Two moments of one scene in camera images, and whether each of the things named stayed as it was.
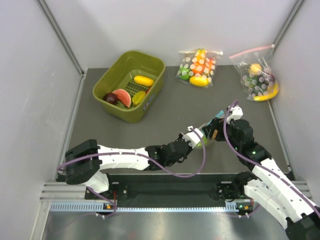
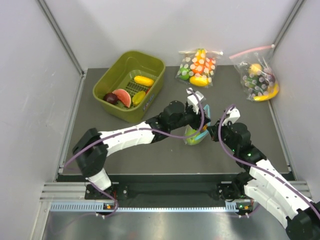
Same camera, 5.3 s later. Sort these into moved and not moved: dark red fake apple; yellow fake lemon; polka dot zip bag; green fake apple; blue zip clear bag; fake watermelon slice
Moved: blue zip clear bag; green fake apple
Not moved: polka dot zip bag; dark red fake apple; fake watermelon slice; yellow fake lemon
